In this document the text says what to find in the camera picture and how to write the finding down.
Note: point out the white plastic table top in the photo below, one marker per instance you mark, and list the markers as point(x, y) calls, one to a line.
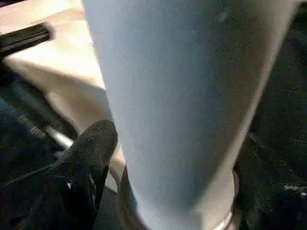
point(67, 72)

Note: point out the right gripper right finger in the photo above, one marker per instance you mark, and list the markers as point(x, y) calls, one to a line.
point(275, 210)

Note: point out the black work mat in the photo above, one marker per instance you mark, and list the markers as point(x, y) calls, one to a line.
point(283, 95)

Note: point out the white plastic table leg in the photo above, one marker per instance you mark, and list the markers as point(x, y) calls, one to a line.
point(180, 95)

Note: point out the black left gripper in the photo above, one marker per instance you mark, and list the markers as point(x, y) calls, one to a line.
point(24, 39)

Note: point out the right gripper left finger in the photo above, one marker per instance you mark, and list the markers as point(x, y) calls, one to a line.
point(79, 179)

